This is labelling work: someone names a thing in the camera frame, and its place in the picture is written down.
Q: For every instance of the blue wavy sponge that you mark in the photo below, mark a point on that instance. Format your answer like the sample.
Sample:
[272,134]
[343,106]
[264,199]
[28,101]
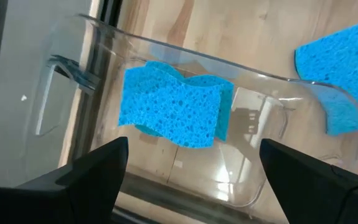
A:
[346,68]
[166,109]
[227,102]

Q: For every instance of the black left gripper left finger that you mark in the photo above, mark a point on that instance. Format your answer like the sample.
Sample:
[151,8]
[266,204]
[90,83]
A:
[57,202]

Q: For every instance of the clear plastic bin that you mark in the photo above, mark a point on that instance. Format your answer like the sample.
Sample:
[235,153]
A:
[253,174]

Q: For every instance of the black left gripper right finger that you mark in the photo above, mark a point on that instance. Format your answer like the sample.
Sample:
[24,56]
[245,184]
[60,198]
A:
[315,199]

